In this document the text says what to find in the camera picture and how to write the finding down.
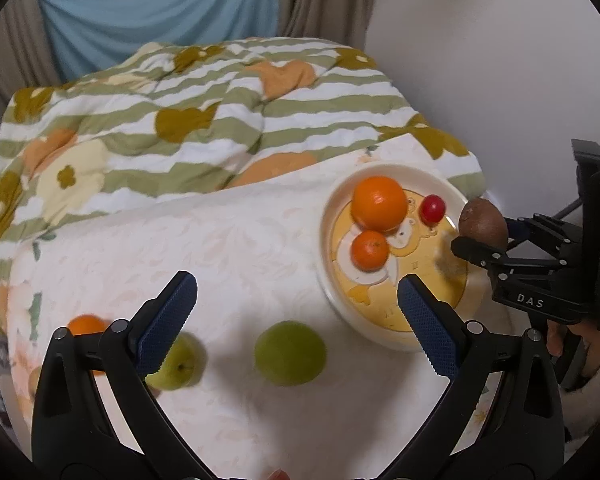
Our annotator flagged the cream cartoon plate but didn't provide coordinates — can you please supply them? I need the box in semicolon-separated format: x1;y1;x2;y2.
315;162;488;352

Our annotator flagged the reddish yellow apple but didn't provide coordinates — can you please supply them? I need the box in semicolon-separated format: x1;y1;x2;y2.
28;366;41;400

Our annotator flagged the green apple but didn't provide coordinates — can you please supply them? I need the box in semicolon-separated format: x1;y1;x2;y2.
253;321;327;387
145;334;200;391

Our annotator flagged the left beige curtain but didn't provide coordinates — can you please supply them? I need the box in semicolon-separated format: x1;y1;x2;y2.
0;0;61;102

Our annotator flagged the blue hanging cloth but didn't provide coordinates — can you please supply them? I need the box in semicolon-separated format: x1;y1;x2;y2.
38;0;279;80

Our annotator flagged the red cherry tomato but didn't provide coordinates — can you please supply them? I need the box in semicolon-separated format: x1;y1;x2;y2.
418;194;446;226

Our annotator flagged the large orange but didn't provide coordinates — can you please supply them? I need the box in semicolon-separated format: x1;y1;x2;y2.
67;314;108;364
351;176;408;233

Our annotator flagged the small tangerine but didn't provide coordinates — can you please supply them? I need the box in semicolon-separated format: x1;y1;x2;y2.
350;230;390;272

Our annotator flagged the person right hand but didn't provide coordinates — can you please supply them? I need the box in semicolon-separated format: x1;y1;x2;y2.
547;321;600;378

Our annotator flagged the brown kiwi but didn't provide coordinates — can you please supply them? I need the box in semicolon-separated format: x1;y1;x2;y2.
458;197;508;252

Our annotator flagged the floral white tablecloth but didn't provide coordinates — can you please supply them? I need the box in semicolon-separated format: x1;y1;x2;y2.
6;136;446;479

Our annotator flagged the green striped floral blanket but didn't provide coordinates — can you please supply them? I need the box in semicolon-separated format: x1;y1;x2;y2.
0;37;486;333

